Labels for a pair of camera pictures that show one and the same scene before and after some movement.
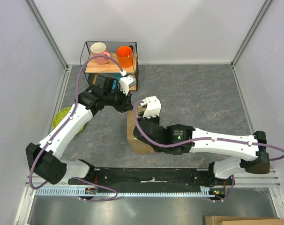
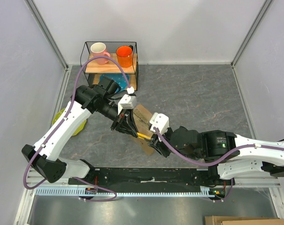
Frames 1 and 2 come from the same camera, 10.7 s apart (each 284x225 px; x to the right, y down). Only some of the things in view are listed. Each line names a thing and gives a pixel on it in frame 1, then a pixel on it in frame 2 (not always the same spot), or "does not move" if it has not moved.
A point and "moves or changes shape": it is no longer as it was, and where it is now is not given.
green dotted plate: x=59 y=116 does not move
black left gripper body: x=120 y=100 -> x=122 y=117
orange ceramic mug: x=124 y=56 does not move
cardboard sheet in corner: x=235 y=220 does not move
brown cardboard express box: x=139 y=146 moves or changes shape
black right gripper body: x=155 y=120 -> x=164 y=149
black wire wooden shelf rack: x=110 y=57 does not move
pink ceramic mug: x=99 y=48 does not move
